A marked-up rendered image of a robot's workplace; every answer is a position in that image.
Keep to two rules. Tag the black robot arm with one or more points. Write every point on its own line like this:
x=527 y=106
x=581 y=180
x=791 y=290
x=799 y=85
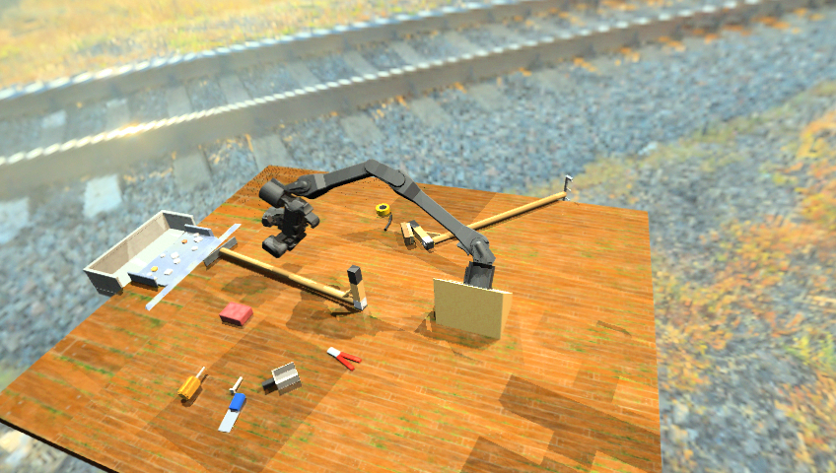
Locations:
x=479 y=273

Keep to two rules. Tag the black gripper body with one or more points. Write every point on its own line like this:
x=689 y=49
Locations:
x=277 y=245

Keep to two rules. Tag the pink cube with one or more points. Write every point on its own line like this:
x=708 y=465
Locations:
x=236 y=313

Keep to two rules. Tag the blue-handled scraper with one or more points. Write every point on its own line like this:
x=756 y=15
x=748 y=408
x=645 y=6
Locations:
x=232 y=414

